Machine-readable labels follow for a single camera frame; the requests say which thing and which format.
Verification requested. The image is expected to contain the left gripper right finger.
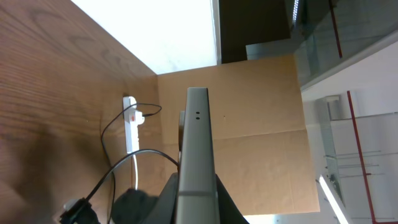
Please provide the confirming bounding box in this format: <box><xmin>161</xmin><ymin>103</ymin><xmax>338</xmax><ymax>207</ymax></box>
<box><xmin>216</xmin><ymin>175</ymin><xmax>249</xmax><ymax>224</ymax></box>

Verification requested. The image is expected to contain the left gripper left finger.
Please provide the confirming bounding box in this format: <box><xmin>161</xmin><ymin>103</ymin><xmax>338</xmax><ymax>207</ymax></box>
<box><xmin>146</xmin><ymin>173</ymin><xmax>178</xmax><ymax>224</ymax></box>

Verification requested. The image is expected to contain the black USB charging cable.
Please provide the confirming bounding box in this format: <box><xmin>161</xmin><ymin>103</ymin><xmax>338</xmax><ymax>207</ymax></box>
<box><xmin>99</xmin><ymin>103</ymin><xmax>162</xmax><ymax>224</ymax></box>

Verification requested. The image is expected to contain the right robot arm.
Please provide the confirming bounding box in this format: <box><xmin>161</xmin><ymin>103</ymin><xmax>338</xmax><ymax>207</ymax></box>
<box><xmin>111</xmin><ymin>189</ymin><xmax>159</xmax><ymax>224</ymax></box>

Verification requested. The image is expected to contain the white USB charger plug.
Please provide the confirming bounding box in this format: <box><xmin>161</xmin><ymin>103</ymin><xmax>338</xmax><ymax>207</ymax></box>
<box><xmin>126</xmin><ymin>109</ymin><xmax>145</xmax><ymax>126</ymax></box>

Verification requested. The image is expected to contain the brown cardboard sheet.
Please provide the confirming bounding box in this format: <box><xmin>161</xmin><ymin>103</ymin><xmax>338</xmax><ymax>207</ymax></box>
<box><xmin>158</xmin><ymin>55</ymin><xmax>320</xmax><ymax>215</ymax></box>

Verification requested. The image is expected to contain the white power strip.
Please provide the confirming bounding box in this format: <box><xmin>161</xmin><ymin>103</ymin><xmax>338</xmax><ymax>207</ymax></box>
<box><xmin>123</xmin><ymin>96</ymin><xmax>139</xmax><ymax>154</ymax></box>

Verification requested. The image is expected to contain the white power strip cord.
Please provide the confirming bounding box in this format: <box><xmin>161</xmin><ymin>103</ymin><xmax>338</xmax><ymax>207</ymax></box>
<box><xmin>132</xmin><ymin>152</ymin><xmax>139</xmax><ymax>191</ymax></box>

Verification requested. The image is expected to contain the right camera black cable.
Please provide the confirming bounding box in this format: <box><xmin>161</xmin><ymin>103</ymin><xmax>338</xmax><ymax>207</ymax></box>
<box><xmin>83</xmin><ymin>148</ymin><xmax>179</xmax><ymax>203</ymax></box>

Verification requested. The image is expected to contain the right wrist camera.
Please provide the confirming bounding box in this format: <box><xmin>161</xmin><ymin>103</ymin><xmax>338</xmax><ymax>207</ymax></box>
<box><xmin>59</xmin><ymin>198</ymin><xmax>100</xmax><ymax>224</ymax></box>

